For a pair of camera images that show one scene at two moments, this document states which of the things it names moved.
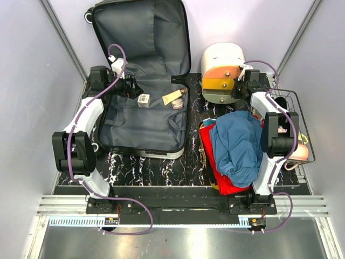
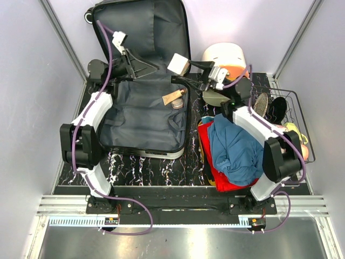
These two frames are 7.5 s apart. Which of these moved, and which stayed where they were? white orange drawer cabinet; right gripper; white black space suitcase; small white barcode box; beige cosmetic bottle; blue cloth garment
Moved: right gripper; small white barcode box
Stayed: white black space suitcase; beige cosmetic bottle; blue cloth garment; white orange drawer cabinet
